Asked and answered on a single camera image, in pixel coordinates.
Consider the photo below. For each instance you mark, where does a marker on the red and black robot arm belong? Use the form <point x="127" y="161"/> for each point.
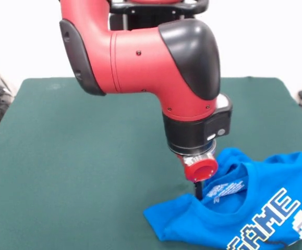
<point x="153" y="65"/>

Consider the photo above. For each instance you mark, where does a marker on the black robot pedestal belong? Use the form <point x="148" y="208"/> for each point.
<point x="156" y="15"/>

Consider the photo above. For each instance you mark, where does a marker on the blue printed t-shirt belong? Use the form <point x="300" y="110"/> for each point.
<point x="244" y="216"/>

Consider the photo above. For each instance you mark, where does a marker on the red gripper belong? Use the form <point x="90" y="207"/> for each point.
<point x="201" y="170"/>

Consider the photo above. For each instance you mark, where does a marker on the dark green tablecloth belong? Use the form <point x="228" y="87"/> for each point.
<point x="62" y="182"/>

